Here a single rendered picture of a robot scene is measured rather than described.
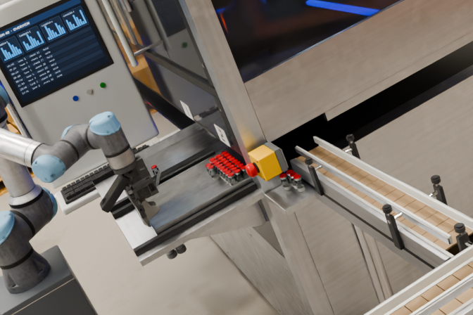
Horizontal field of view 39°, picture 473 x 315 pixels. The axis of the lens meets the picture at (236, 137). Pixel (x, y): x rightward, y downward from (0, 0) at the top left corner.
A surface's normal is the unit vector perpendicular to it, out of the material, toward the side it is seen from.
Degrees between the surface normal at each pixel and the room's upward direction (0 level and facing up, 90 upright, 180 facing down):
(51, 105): 90
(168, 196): 0
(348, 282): 90
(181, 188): 0
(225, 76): 90
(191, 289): 0
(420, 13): 90
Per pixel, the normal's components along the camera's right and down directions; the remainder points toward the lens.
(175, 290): -0.35, -0.85
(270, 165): 0.38, 0.26
